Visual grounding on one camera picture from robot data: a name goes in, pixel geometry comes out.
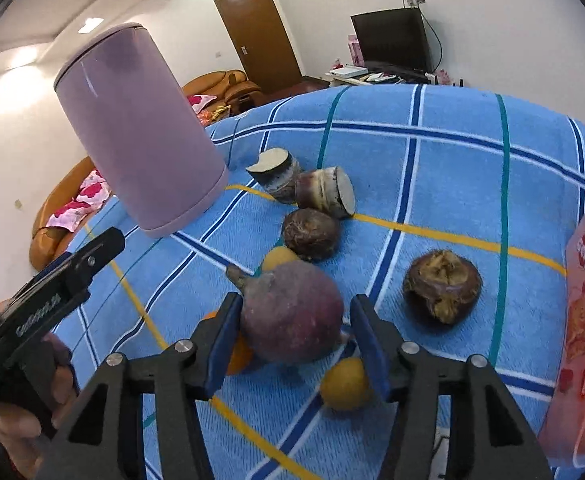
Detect pink floral blanket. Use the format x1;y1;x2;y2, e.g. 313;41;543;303
47;170;112;233

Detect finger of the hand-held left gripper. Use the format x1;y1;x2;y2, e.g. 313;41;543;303
33;252;76;283
47;226;126;293

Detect small yellow fruit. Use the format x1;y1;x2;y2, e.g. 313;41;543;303
319;356;373;412
261;246;301;273

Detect pink tin box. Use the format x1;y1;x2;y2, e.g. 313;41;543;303
539;195;585;469

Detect purple round radish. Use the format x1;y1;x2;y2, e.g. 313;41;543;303
226;260;348;365

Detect black cable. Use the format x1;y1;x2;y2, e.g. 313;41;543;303
420;6;447;75

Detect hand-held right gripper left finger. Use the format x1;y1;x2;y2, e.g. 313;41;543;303
35;291;246;480

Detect round brown hairy taro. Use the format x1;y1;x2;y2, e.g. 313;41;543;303
281;208;342;262

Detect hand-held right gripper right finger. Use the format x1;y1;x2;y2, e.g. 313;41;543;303
349;294;556;480

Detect blue plaid blanket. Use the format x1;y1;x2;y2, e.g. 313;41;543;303
50;82;585;480

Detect black television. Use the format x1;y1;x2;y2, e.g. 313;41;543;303
350;8;433;73

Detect cut taro piece with notch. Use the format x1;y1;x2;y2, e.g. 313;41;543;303
246;147;303;205

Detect brown leather armchair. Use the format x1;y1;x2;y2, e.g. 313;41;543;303
182;70;262;117

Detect dark taro with broken top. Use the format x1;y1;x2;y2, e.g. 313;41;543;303
403;249;483;325

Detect brown wooden door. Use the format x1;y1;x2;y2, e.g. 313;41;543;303
213;0;304;95

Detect white television stand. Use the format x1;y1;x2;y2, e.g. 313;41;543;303
324;62;466;92

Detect brown leather sofa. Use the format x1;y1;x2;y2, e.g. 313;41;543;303
29;156;118;271

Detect pink floral cushion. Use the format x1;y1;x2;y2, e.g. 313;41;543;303
187;93;230;126

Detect person's left hand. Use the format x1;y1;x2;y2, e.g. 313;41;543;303
0;300;80;468

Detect orange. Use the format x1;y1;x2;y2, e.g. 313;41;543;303
202;310;254;377

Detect purple cylindrical kettle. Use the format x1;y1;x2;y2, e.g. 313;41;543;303
54;22;230;239

